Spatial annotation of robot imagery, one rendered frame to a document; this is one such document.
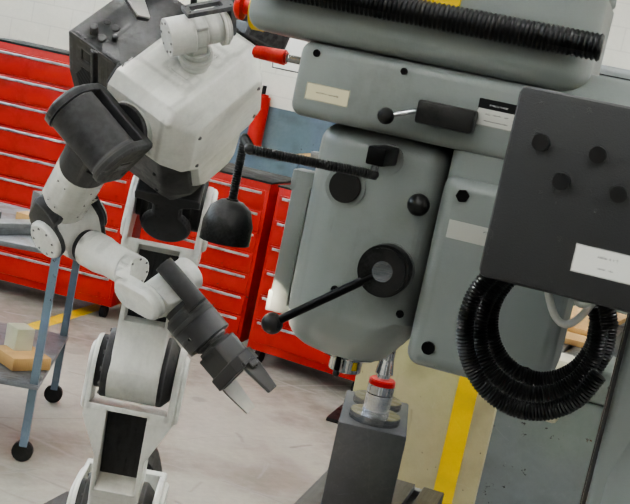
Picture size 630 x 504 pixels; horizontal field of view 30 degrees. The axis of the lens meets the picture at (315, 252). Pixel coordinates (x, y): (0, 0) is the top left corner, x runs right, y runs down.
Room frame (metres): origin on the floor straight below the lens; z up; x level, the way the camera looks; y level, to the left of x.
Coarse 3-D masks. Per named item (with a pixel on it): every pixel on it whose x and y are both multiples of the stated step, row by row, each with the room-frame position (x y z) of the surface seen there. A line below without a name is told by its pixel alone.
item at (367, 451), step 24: (360, 408) 2.05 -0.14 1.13; (336, 432) 1.99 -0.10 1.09; (360, 432) 1.98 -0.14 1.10; (384, 432) 1.98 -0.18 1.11; (336, 456) 1.99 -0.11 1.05; (360, 456) 1.98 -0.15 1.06; (384, 456) 1.98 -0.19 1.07; (336, 480) 1.98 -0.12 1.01; (360, 480) 1.98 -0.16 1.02; (384, 480) 1.98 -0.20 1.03
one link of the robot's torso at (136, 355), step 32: (128, 224) 2.36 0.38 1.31; (160, 256) 2.38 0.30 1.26; (192, 256) 2.35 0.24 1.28; (128, 320) 2.33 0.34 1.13; (160, 320) 2.38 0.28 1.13; (128, 352) 2.31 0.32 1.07; (160, 352) 2.32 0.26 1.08; (96, 384) 2.34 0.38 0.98; (128, 384) 2.31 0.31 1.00; (160, 384) 2.31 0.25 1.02
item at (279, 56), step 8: (256, 48) 1.84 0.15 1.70; (264, 48) 1.84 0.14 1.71; (272, 48) 1.84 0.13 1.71; (256, 56) 1.84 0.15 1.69; (264, 56) 1.84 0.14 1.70; (272, 56) 1.83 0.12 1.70; (280, 56) 1.83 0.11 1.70; (288, 56) 1.83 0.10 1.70; (296, 56) 1.83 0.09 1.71; (280, 64) 1.84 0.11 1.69
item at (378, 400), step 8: (368, 384) 2.04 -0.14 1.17; (368, 392) 2.03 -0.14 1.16; (376, 392) 2.02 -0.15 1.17; (384, 392) 2.02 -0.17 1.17; (392, 392) 2.03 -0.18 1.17; (368, 400) 2.03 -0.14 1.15; (376, 400) 2.02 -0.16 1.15; (384, 400) 2.02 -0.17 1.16; (368, 408) 2.02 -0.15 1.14; (376, 408) 2.02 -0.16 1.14; (384, 408) 2.02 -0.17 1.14; (384, 416) 2.02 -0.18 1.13
